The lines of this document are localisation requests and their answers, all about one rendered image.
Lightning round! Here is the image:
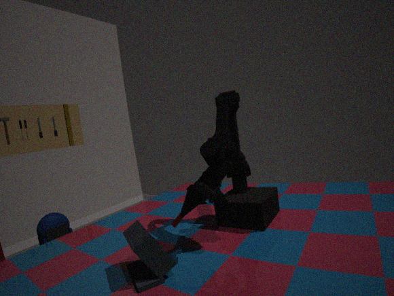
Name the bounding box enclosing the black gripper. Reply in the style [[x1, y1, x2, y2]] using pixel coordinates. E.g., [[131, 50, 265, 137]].
[[181, 168, 223, 216]]

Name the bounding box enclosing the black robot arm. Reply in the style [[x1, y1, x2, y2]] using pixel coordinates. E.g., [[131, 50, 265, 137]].
[[200, 90, 251, 210]]

